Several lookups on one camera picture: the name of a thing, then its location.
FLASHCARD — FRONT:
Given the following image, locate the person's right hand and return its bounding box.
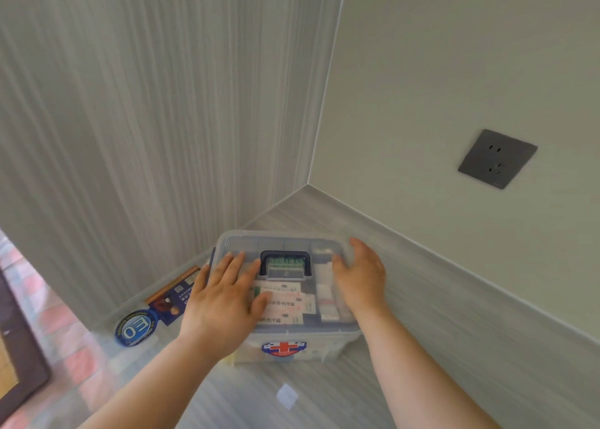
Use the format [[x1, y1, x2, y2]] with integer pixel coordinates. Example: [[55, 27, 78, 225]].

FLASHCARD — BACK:
[[332, 237, 388, 321]]

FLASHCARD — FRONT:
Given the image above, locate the person's left hand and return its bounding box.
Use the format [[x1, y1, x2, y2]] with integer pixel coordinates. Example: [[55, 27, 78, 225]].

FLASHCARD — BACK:
[[179, 251, 273, 351]]

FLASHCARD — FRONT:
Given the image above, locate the clear plastic first-aid box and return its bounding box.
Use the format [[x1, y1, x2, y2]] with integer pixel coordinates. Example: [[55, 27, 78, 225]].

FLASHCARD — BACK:
[[206, 229, 363, 365]]

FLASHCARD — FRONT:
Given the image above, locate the person's left forearm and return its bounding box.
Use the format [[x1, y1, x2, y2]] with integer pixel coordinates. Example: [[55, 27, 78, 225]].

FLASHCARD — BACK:
[[77, 323, 247, 429]]

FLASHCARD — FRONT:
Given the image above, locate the person's right forearm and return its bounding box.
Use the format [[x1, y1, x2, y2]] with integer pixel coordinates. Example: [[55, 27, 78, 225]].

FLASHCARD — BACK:
[[352, 308, 501, 429]]

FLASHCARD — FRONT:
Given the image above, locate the white medicine bottle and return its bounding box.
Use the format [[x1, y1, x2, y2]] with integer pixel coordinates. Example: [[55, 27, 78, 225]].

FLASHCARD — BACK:
[[315, 262, 334, 298]]

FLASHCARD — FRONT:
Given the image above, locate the white pink bandage box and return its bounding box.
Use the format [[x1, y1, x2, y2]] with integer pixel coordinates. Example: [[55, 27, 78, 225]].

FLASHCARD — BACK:
[[260, 294, 318, 325], [254, 281, 302, 299]]

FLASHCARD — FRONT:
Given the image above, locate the dark blue brown box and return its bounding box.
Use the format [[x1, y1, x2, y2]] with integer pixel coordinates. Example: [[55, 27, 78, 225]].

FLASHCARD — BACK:
[[144, 266, 202, 327]]

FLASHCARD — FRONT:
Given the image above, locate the small white medicine packet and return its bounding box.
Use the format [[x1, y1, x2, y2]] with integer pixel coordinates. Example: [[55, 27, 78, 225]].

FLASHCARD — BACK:
[[319, 297, 342, 322]]

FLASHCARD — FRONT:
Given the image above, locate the green white medicine box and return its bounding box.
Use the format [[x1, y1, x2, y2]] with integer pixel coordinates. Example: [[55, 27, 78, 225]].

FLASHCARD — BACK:
[[267, 255, 305, 277]]

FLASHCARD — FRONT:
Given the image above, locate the round blue white sticker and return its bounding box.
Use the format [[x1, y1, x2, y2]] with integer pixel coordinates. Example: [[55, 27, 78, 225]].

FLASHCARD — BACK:
[[114, 309, 160, 348]]

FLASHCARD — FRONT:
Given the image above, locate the small white paper square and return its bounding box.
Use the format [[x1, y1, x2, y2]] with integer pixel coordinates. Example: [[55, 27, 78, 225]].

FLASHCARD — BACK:
[[276, 383, 300, 409]]

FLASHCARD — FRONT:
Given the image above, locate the pink checkered cloth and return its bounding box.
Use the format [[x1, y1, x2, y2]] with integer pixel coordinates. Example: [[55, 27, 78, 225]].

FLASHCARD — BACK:
[[0, 229, 125, 429]]

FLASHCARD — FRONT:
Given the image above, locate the dark framed board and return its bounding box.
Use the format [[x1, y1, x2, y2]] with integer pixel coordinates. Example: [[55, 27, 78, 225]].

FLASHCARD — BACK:
[[0, 269, 52, 414]]

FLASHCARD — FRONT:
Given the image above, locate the grey wall socket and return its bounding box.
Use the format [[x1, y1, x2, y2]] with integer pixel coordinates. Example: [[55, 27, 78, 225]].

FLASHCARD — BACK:
[[458, 129, 538, 190]]

